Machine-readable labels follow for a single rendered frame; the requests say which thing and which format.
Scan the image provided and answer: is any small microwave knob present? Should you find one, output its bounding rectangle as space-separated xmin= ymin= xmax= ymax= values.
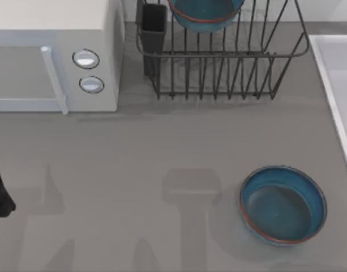
xmin=79 ymin=75 xmax=105 ymax=94

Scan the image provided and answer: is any microwave door handle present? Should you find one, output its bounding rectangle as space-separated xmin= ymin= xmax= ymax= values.
xmin=40 ymin=46 xmax=69 ymax=115

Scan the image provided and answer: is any pale microwave oven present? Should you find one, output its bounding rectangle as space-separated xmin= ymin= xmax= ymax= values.
xmin=0 ymin=0 xmax=126 ymax=114

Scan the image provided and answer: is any black cutlery holder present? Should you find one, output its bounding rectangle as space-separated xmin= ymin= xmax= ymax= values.
xmin=135 ymin=0 xmax=168 ymax=77

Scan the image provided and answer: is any black wire dish rack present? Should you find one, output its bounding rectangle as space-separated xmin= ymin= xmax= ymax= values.
xmin=135 ymin=0 xmax=310 ymax=101

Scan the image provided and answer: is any blue bowl with red rim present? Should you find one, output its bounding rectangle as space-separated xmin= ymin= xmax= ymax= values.
xmin=239 ymin=165 xmax=328 ymax=248
xmin=167 ymin=0 xmax=246 ymax=32

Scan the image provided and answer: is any large microwave knob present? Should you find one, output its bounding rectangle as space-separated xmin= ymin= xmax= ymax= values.
xmin=72 ymin=48 xmax=100 ymax=70

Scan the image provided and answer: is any white sink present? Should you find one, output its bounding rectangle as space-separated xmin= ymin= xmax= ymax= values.
xmin=309 ymin=35 xmax=347 ymax=191

